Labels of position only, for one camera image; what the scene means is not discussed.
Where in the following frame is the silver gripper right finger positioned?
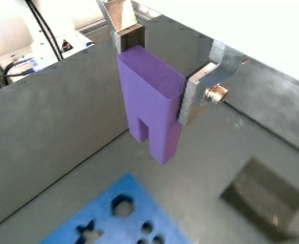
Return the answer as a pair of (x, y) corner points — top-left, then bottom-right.
(177, 40), (247, 126)

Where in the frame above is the blue foam shape board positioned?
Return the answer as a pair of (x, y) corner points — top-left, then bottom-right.
(40, 174), (191, 244)

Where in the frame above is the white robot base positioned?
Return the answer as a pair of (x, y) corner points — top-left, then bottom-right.
(0, 0), (95, 85)

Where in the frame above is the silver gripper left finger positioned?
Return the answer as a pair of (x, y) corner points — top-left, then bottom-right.
(96, 0), (145, 53)

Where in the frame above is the black cable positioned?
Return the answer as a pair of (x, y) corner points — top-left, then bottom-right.
(0, 0), (67, 89)

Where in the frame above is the dark olive arch block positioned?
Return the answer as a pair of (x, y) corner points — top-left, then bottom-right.
(220, 157), (299, 243)

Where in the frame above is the purple double-square peg block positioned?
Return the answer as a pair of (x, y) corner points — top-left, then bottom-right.
(117, 46), (185, 164)

